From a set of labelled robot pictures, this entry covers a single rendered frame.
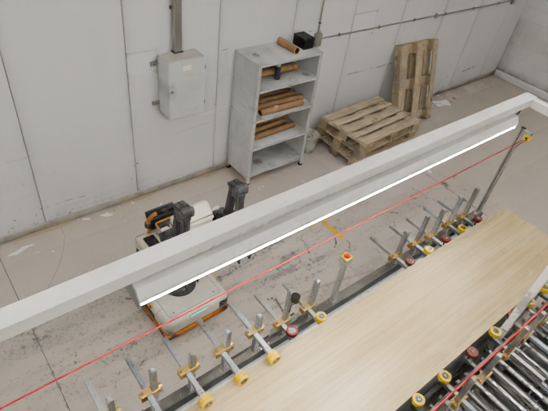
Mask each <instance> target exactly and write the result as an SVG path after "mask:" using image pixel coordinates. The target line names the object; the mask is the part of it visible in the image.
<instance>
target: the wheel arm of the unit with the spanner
mask: <svg viewBox="0 0 548 411"><path fill-rule="evenodd" d="M254 297H255V299H256V300H257V301H258V302H259V303H260V304H261V306H262V307H263V308H264V309H265V310H266V312H267V313H268V314H269V315H270V316H271V317H272V319H273V320H277V319H279V318H280V317H279V316H278V315H277V314H276V313H275V312H274V311H273V310H272V309H271V308H270V307H269V306H268V304H267V303H266V302H265V301H264V300H263V298H262V297H261V296H260V295H259V294H258V293H255V294H254ZM281 329H282V330H283V331H284V332H286V329H287V326H286V325H285V324H283V325H282V326H281Z"/></svg>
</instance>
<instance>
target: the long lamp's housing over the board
mask: <svg viewBox="0 0 548 411"><path fill-rule="evenodd" d="M518 124H519V116H518V115H516V114H515V113H513V114H511V115H510V116H508V117H504V118H502V119H501V120H498V121H496V122H494V123H491V124H489V125H487V126H484V127H482V128H480V129H478V130H475V131H473V132H471V133H469V134H467V135H464V136H462V137H460V138H458V139H455V140H453V141H451V142H449V143H447V144H444V145H442V146H440V147H438V148H435V149H433V150H431V151H429V152H426V153H423V154H422V155H420V156H418V157H415V158H413V159H411V160H408V161H406V162H404V163H401V164H399V165H398V166H394V167H392V168H390V169H389V170H385V171H383V172H382V173H380V174H377V175H375V176H372V177H370V178H368V179H366V180H363V181H361V182H359V183H356V184H354V185H352V186H350V187H348V188H345V189H343V190H341V191H339V192H336V193H334V194H332V195H330V196H328V197H325V198H323V199H321V200H319V201H316V202H314V203H311V204H310V205H307V206H304V207H303V208H301V209H299V210H296V211H294V212H292V213H290V214H287V215H285V216H283V217H280V218H278V219H276V220H273V221H271V222H270V223H266V224H264V225H263V226H261V227H258V228H255V229H254V230H251V231H249V232H247V233H244V234H242V235H240V236H237V237H235V238H233V239H231V240H229V241H226V242H224V243H222V244H220V245H217V246H215V247H213V248H211V249H209V250H206V251H204V252H202V253H200V254H197V255H195V256H193V257H191V258H189V259H186V260H184V261H182V262H180V263H176V264H175V265H173V266H171V267H168V268H166V269H164V270H161V271H159V272H157V273H154V274H152V275H151V276H147V277H145V278H144V279H142V280H139V281H136V282H135V283H132V284H130V285H128V286H126V287H124V288H125V289H126V291H127V293H128V294H129V295H130V297H131V298H132V300H133V301H134V303H135V305H136V306H137V308H138V309H140V304H141V303H144V302H146V301H148V300H149V299H151V298H154V297H156V296H158V295H160V294H163V293H165V292H166V291H168V290H170V289H173V288H175V287H177V286H179V285H182V284H183V283H185V282H188V281H190V280H192V279H194V278H196V277H198V276H200V275H202V274H205V273H207V272H209V271H211V270H213V269H215V268H217V267H220V266H222V265H224V264H225V263H228V262H230V261H232V260H233V259H237V258H239V257H241V256H242V255H244V254H247V253H249V252H250V251H253V250H256V249H257V248H259V247H261V246H263V245H266V244H268V243H270V242H272V241H274V240H276V239H278V238H280V237H282V236H285V235H287V234H289V233H291V232H293V231H295V230H297V229H299V228H302V227H304V226H306V225H308V224H309V223H312V222H314V221H317V220H318V219H321V218H323V217H325V216H326V215H328V214H332V213H333V212H335V211H337V210H340V209H342V208H343V207H345V206H349V205H350V204H352V203H354V202H356V201H358V200H360V199H362V198H365V197H367V196H369V195H371V194H373V193H375V192H377V191H380V190H382V189H384V188H386V187H388V186H390V185H392V184H394V183H397V182H399V181H401V180H402V179H405V178H407V177H409V176H410V175H414V174H416V173H417V172H419V171H421V170H424V169H426V168H428V167H430V166H433V165H434V164H436V163H438V162H440V161H443V160H445V159H447V158H449V157H451V156H453V155H455V154H457V153H459V152H462V151H464V150H466V149H468V148H470V147H472V146H474V145H476V144H479V143H481V142H483V141H485V140H486V139H489V138H491V137H493V136H495V135H498V134H500V133H502V132H503V131H505V130H509V129H510V128H512V127H514V129H515V128H516V126H517V125H518Z"/></svg>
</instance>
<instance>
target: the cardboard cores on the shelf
mask: <svg viewBox="0 0 548 411"><path fill-rule="evenodd" d="M275 67H276V66H275V65H273V66H270V67H266V68H262V75H261V77H266V76H271V75H274V74H275ZM297 68H298V65H297V63H296V62H293V61H292V62H288V63H284V64H281V73H285V72H289V71H293V70H296V69H297ZM303 98H304V97H303V94H297V95H296V92H295V91H292V90H291V89H290V88H289V87H286V88H283V89H279V90H276V91H269V92H266V93H263V94H260V95H259V103H258V111H257V112H258V113H259V116H263V115H267V114H270V113H276V112H279V111H282V110H286V109H289V108H294V107H298V106H301V105H304V101H303ZM288 119H289V116H288V115H287V114H286V115H284V116H280V117H276V118H273V119H270V120H267V121H264V122H260V123H256V126H255V133H254V140H257V139H261V138H263V137H266V136H269V135H273V134H275V133H278V132H281V131H283V130H287V129H289V128H292V127H295V122H294V121H291V122H287V121H286V120H288Z"/></svg>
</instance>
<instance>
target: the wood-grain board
mask: <svg viewBox="0 0 548 411"><path fill-rule="evenodd" d="M547 265H548V235H547V234H545V233H544V232H543V231H541V230H540V229H538V228H536V227H534V226H533V225H532V224H530V223H529V222H527V221H526V220H524V219H522V218H521V217H519V216H518V215H517V214H515V213H513V212H512V211H510V210H508V209H507V208H506V207H505V206H504V207H503V208H501V209H500V210H498V211H497V212H495V213H494V214H492V215H490V216H488V217H487V218H486V219H484V220H483V221H481V222H479V223H477V224H476V225H475V226H474V227H472V228H470V229H468V230H467V231H465V232H464V233H462V234H461V235H459V236H457V237H456V238H454V239H452V240H451V241H450V242H448V243H447V244H445V245H443V246H441V247H440V248H439V249H437V250H435V251H434V252H432V253H431V254H429V255H427V256H426V257H425V258H423V259H421V260H420V261H418V262H416V263H415V264H414V265H412V266H411V267H408V268H407V269H405V270H404V271H402V272H401V273H399V274H398V275H396V276H394V277H393V278H391V279H390V280H389V281H387V282H385V283H384V284H382V285H380V286H379V287H378V288H376V289H374V290H372V291H371V292H369V293H368V294H366V295H365V296H363V297H362V298H360V299H358V300H357V301H355V302H354V303H352V304H351V305H349V306H348V307H345V308H344V309H342V310H341V311H340V312H338V313H336V314H335V315H333V316H331V317H330V318H329V319H327V320H325V321H324V322H322V323H321V324H319V325H318V326H316V327H315V328H313V329H311V330H309V331H308V332H306V333H305V334H304V335H302V336H300V337H299V338H297V339H295V340H294V341H293V342H291V343H289V344H288V345H286V346H285V347H282V348H281V349H280V350H279V351H277V352H278V353H279V355H280V356H281V359H280V360H279V361H278V362H277V363H276V364H275V365H271V364H270V363H269V362H268V360H267V359H264V360H262V361H261V362H259V363H258V364H256V365H255V366H253V367H252V368H250V369H248V370H246V371H245V372H246V374H247V375H248V376H249V380H248V381H247V383H245V384H244V385H243V386H241V387H239V386H238V385H237V384H236V382H235V381H234V379H233V380H231V381H230V382H228V383H226V384H225V385H223V386H222V387H220V388H219V389H217V390H216V391H214V392H212V393H210V395H211V396H212V398H213V399H214V403H213V404H212V405H211V406H210V407H209V408H208V409H202V408H201V406H200V405H199V404H198V402H196V403H195V404H193V405H192V406H190V407H189V408H187V409H185V410H184V411H396V410H397V409H398V408H400V407H401V406H402V405H403V404H404V403H405V402H407V401H408V400H409V399H410V398H411V397H412V396H413V395H414V394H415V393H417V392H418V391H420V390H421V389H422V388H423V387H424V386H425V385H426V384H427V383H428V382H429V381H430V380H432V379H433V378H434V377H435V376H436V375H437V374H439V372H440V371H441V370H443V369H445V368H446V367H447V366H448V365H449V364H450V363H452V362H453V361H454V360H455V359H456V358H457V357H459V356H460V355H461V354H462V353H463V352H464V351H465V350H466V349H467V348H468V347H470V346H471V345H472V344H473V343H474V342H475V341H477V340H478V339H479V338H480V337H481V336H482V335H484V334H485V333H486V332H487V331H488V330H489V329H490V328H491V327H492V326H494V325H495V324H496V323H497V322H498V321H499V320H500V319H502V318H503V317H504V316H505V315H506V314H507V313H508V312H509V311H511V310H512V309H513V308H514V307H516V306H517V305H518V304H519V303H520V301H521V300H522V299H523V297H524V296H525V294H526V293H527V292H528V291H529V290H530V288H531V287H532V286H533V284H534V283H535V281H536V280H537V278H538V277H539V276H540V275H541V274H542V272H543V271H544V270H545V268H546V267H547Z"/></svg>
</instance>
